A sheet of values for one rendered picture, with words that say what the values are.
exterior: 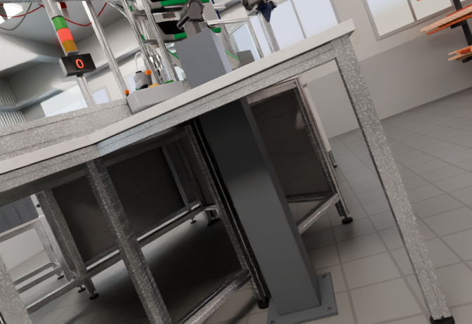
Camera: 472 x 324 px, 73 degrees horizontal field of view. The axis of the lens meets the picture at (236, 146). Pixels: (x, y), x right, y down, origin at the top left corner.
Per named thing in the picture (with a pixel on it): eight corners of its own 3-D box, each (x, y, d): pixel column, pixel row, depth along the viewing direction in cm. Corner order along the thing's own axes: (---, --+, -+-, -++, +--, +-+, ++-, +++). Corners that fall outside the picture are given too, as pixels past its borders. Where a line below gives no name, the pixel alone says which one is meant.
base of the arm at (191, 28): (201, 34, 113) (195, 17, 113) (185, 42, 115) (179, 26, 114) (207, 38, 120) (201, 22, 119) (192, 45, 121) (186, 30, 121)
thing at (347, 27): (355, 29, 79) (352, 17, 79) (67, 154, 100) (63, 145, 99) (329, 61, 147) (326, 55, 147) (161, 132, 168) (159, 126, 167)
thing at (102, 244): (287, 174, 354) (258, 101, 348) (90, 301, 212) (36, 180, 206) (263, 178, 382) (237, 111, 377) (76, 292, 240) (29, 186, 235)
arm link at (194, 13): (189, 20, 112) (182, 2, 111) (178, 31, 119) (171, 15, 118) (204, 18, 116) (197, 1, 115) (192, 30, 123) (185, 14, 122)
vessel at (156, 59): (178, 88, 239) (158, 40, 237) (162, 92, 230) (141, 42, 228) (169, 94, 250) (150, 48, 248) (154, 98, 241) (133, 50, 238)
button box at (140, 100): (187, 94, 124) (181, 79, 124) (139, 107, 111) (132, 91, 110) (178, 100, 130) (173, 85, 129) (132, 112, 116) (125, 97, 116)
